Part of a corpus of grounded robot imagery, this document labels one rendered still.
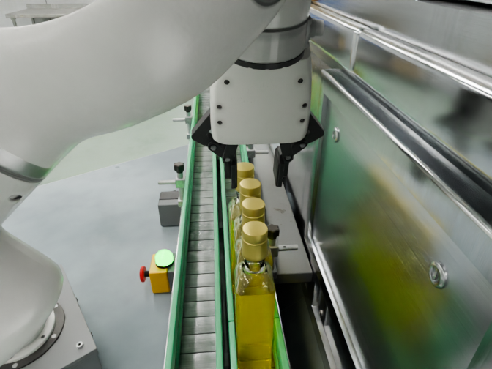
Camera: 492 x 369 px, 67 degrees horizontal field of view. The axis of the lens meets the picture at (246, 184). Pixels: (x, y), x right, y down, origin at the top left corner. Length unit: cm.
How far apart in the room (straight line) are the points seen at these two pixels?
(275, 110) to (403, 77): 12
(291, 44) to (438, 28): 13
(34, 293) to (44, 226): 107
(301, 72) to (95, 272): 87
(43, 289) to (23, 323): 2
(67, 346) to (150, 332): 20
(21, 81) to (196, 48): 8
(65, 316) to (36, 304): 58
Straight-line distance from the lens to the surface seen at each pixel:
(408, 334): 41
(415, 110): 37
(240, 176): 63
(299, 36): 33
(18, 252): 28
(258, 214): 53
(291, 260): 87
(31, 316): 27
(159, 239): 115
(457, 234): 30
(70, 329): 82
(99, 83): 19
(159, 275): 94
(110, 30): 18
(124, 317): 96
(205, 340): 72
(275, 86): 35
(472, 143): 30
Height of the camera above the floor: 146
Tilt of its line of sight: 31 degrees down
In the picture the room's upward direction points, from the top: straight up
